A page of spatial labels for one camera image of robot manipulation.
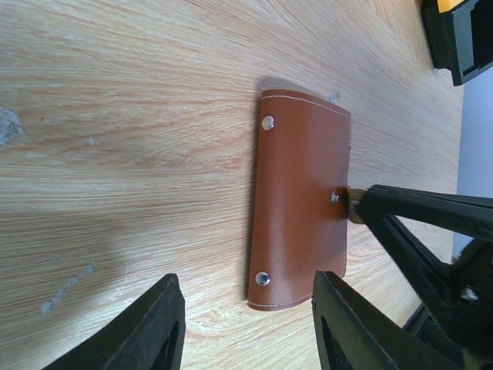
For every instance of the black bin right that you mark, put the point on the black bin right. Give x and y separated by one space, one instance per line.
460 40

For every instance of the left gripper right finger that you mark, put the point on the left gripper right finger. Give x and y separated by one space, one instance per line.
352 334

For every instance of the brown leather card holder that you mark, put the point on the brown leather card holder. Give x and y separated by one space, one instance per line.
300 197

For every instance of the yellow bin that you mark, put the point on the yellow bin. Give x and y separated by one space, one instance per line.
448 5

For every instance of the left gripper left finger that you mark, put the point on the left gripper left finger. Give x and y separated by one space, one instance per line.
149 334

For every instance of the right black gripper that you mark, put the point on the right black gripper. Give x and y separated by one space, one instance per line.
457 295

